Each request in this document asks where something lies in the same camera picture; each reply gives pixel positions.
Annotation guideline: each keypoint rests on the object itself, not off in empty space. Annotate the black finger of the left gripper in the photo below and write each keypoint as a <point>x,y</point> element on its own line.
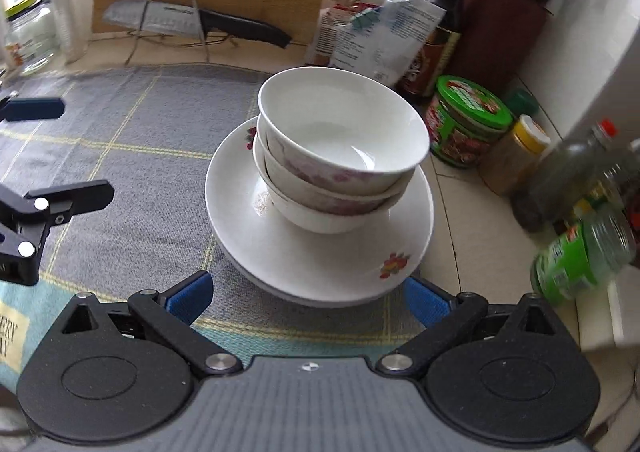
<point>74,199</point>

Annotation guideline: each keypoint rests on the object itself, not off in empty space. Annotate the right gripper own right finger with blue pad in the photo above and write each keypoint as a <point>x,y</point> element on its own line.
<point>448,321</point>

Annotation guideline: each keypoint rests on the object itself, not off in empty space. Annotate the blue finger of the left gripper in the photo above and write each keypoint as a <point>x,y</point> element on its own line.
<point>16,109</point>

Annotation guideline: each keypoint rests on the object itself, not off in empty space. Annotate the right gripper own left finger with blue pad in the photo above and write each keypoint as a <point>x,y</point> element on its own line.
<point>166,319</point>

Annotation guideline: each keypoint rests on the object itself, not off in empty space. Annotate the white plates floral stack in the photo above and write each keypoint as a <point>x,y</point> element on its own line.
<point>317,270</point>

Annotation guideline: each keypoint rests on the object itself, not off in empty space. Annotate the white floral bowl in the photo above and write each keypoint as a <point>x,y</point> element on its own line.
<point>320,222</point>

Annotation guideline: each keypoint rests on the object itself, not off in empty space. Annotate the white bowl pink flowers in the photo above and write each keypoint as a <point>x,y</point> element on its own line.
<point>314,197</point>

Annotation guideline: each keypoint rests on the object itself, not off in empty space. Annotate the plain white ceramic bowl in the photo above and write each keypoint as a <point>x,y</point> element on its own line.
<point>341,131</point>

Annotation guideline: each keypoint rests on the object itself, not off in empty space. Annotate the glass jar yellow green lid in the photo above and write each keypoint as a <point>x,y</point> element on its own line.
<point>31,40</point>

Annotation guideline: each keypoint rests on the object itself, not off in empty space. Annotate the tall plastic wrap roll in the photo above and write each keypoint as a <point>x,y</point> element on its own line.
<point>73,26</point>

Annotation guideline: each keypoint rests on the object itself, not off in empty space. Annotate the grey checked table mat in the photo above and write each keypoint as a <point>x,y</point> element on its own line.
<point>151,133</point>

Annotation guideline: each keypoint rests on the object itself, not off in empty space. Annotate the yellow lid spice jar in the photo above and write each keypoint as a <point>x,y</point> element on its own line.
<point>513,156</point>

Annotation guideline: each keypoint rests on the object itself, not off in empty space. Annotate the green label glass bottle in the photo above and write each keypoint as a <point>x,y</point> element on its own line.
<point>586,256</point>

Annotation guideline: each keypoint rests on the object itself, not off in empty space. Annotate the green lid sauce jar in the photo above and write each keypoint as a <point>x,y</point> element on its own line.
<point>464,121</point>

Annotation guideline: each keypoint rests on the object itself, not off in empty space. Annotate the dark soy sauce bottle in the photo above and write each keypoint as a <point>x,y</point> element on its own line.
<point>420,80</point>

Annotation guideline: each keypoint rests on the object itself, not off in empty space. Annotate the white printed food bag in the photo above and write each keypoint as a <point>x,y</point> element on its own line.
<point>381,43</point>

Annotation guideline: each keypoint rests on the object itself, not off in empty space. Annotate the red white snack bag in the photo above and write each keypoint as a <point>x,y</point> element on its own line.
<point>335,14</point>

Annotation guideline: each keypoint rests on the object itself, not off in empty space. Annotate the dark red knife block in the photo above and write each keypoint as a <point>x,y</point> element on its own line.
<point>497,37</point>

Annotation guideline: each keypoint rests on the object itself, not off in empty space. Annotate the steel kitchen knife black handle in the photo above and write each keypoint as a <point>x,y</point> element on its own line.
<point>235,26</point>

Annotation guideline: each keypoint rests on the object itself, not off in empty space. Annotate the metal wire board rack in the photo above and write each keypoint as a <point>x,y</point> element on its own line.
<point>160,18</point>

